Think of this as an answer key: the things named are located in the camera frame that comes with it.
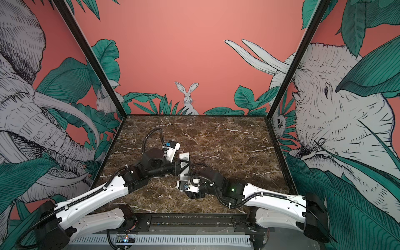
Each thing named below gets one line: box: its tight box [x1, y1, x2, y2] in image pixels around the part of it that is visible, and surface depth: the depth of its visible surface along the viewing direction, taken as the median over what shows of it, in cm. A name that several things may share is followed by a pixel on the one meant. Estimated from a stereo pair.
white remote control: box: [179, 152, 191, 181], surface depth 71 cm
